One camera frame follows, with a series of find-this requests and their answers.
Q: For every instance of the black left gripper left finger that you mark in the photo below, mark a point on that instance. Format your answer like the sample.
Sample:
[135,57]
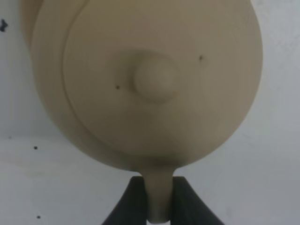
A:
[132,206]

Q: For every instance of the beige teapot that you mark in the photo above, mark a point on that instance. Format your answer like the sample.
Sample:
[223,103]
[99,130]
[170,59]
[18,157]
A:
[147,85]

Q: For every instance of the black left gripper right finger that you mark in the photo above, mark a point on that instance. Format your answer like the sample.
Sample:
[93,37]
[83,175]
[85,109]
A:
[188,208]

